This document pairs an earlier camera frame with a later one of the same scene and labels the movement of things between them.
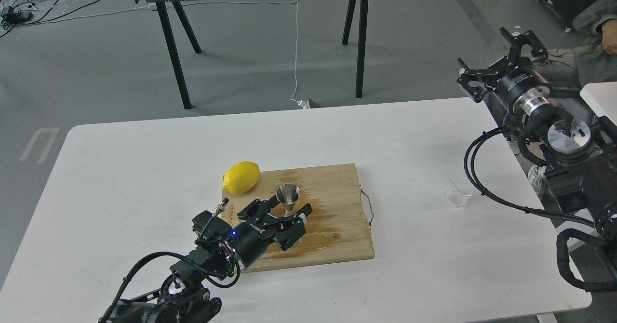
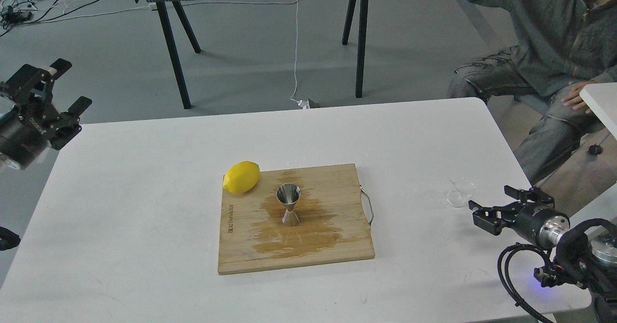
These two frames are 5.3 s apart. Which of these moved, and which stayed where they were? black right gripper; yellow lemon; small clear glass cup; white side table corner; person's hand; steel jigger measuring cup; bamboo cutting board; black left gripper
Moved: person's hand; black left gripper; black right gripper
Stayed: bamboo cutting board; small clear glass cup; steel jigger measuring cup; white side table corner; yellow lemon
